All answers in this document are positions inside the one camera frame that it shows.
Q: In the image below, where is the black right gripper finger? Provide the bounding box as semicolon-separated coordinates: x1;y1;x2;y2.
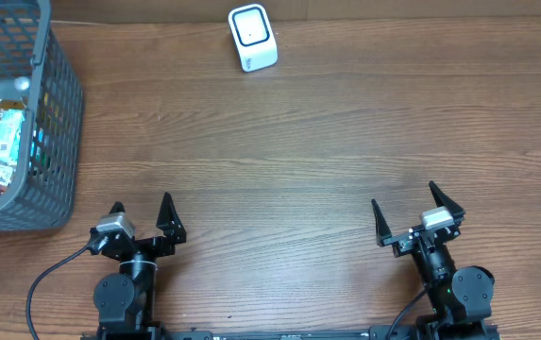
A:
429;181;465;220
371;199;392;247

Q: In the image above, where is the yellow liquid bottle grey cap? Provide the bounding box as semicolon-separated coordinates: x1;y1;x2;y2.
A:
13;76;30;95

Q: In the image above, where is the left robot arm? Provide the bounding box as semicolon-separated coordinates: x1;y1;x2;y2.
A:
86;193;187;339

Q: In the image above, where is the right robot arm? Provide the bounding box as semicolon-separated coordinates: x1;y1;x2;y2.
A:
369;181;500;340

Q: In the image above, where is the white barcode scanner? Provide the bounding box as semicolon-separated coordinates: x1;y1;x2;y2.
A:
228;4;279;73

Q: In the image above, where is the teal snack packet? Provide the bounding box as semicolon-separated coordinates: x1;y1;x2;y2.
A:
0;110;24;166

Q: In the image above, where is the grey plastic mesh basket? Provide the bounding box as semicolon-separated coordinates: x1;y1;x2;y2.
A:
0;0;84;231

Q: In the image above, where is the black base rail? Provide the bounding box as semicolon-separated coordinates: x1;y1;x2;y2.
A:
80;325;501;340

